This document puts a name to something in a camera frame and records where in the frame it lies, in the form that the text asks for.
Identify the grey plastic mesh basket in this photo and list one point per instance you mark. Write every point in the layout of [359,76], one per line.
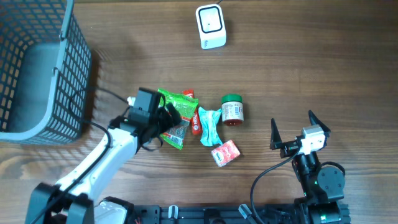
[45,67]

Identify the green lid jar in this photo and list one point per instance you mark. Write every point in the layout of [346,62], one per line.
[232,109]

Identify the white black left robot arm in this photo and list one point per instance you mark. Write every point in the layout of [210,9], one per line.
[72,199]

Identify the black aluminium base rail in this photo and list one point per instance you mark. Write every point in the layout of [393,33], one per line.
[270,213]

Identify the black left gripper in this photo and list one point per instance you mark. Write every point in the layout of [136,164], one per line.
[170,115]

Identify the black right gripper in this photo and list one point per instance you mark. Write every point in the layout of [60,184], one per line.
[292,147]

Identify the teal wipes packet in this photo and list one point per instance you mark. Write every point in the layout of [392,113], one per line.
[209,120]

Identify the red candy bar wrapper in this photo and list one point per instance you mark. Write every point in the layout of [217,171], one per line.
[195,120]

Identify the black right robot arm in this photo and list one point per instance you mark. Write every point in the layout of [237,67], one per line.
[322,183]

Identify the green snack packet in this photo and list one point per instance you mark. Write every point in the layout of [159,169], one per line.
[186,107]

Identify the white barcode scanner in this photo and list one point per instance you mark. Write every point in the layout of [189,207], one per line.
[211,27]

